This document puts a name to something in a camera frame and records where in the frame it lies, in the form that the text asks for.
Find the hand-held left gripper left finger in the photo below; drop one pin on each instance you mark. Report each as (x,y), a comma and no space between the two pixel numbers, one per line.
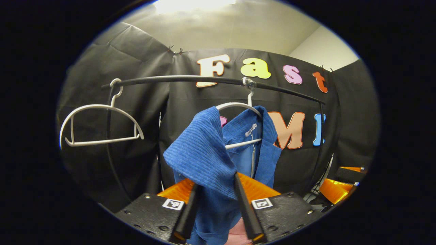
(190,214)

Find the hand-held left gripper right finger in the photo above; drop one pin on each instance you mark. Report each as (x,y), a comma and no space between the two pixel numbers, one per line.
(247,211)

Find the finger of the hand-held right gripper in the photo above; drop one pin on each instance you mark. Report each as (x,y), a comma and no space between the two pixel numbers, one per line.
(335,190)
(347,175)

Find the pink laundry hamper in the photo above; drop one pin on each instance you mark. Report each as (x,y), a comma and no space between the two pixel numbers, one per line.
(238,234)

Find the white plastic clothes hanger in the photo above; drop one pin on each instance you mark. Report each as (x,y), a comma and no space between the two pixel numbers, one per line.
(102,141)
(238,104)

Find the black backdrop cloth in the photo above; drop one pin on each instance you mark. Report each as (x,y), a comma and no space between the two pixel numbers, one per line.
(143,68)

